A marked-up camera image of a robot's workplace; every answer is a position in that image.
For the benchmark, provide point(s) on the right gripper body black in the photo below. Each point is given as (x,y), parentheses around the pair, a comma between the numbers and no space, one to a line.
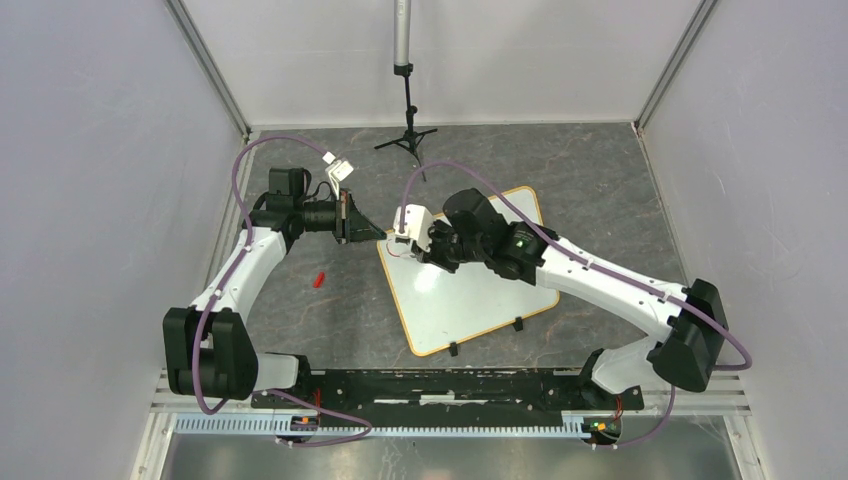
(446,250)

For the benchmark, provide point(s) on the right aluminium frame post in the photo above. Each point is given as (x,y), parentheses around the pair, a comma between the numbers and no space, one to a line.
(676,60)

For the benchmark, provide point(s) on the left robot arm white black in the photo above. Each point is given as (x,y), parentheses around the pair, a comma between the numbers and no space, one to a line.
(207,346)

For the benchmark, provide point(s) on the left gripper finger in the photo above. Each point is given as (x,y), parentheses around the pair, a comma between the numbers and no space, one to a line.
(365,233)
(361,212)

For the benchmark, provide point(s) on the black tripod stand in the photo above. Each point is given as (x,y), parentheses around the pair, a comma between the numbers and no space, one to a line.
(402,67)

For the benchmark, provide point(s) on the aluminium frame post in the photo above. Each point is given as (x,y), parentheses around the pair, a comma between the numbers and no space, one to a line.
(194,39)
(676,60)

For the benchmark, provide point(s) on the red marker cap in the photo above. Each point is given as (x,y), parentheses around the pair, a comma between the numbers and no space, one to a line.
(319,280)

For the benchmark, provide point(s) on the left aluminium frame post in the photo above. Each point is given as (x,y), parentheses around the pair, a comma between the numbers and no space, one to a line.
(194,39)

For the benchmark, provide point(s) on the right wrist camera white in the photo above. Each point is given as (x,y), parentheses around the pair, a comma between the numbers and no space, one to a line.
(411,226)

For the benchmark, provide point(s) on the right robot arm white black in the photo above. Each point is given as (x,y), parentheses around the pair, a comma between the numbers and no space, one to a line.
(684,325)

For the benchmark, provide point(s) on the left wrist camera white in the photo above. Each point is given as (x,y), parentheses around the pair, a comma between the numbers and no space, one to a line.
(337,170)

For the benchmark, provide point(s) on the whiteboard with yellow edge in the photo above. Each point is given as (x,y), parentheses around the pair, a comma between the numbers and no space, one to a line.
(438,309)

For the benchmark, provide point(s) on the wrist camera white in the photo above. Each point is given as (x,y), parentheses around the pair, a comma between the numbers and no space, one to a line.
(337,170)
(411,226)

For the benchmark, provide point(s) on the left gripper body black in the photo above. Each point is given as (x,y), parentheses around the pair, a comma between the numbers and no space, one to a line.
(341,217)

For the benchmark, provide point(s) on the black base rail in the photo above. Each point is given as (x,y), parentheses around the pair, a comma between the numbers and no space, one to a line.
(466,397)

